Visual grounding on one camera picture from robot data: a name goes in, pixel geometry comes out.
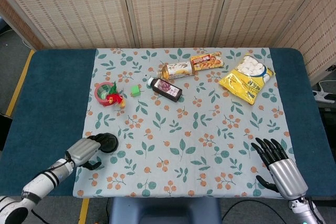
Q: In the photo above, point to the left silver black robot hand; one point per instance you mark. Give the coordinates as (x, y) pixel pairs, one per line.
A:
(81, 149)

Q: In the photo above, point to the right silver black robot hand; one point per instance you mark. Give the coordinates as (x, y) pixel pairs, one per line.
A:
(287, 175)

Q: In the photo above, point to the dark green round bowl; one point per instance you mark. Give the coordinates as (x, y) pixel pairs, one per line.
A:
(112, 144)

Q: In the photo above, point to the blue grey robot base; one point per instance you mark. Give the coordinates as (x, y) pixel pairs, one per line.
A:
(162, 212)

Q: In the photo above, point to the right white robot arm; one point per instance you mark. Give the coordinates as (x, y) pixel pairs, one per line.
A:
(302, 208)

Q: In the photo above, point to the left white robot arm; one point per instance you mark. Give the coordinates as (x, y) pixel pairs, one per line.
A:
(42, 182)

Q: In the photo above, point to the blue felt table cover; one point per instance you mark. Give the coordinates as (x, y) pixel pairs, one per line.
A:
(52, 103)

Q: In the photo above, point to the yellow floor tape strip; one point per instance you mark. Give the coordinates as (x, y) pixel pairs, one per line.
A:
(19, 82)
(84, 212)

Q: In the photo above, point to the black floor object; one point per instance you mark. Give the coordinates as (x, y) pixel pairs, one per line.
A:
(4, 132)

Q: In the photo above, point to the green cube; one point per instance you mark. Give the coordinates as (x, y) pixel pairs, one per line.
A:
(135, 91)

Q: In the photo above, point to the white floor device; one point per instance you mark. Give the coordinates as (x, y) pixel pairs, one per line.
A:
(324, 93)

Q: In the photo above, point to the yellow marshmallow bag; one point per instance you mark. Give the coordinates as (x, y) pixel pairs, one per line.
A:
(244, 82)

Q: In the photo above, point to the floral leaf print tablecloth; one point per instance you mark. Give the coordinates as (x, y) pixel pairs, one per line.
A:
(183, 129)

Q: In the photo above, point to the dark grape juice bottle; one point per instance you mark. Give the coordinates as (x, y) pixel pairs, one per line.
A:
(166, 89)

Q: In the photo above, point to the yellow tea bottle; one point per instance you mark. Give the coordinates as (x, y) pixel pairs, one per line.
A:
(178, 69)

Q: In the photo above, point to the woven folding screen panel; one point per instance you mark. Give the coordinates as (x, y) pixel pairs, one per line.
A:
(15, 19)
(317, 43)
(68, 9)
(176, 9)
(262, 9)

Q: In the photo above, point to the orange biscuit pack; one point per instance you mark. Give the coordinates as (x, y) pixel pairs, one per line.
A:
(207, 61)

